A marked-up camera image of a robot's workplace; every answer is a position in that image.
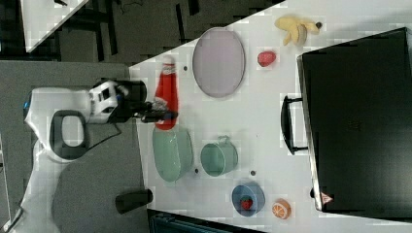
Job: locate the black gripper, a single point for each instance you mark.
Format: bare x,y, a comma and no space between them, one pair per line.
132,102

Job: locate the black toaster oven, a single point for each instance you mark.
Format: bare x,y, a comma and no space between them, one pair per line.
357,107

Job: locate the red toy apple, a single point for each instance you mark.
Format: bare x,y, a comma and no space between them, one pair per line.
266,58

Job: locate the lilac round plate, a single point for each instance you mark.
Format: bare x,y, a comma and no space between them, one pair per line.
218,62

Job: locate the green metal cup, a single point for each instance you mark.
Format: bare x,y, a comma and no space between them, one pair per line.
219,158

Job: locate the red plush ketchup bottle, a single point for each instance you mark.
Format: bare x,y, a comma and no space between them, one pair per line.
166,94

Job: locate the blue bowl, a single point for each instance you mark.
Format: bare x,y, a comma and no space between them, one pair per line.
248,190

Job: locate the orange slice toy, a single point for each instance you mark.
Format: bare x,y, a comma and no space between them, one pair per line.
281,209

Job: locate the red toy strawberry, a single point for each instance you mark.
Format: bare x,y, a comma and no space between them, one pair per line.
246,203

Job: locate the yellow toy banana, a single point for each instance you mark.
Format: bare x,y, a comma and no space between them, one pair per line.
297,28

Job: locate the green oval strainer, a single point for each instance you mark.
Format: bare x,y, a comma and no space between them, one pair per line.
173,156

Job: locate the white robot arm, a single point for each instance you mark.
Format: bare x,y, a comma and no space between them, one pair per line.
59,117

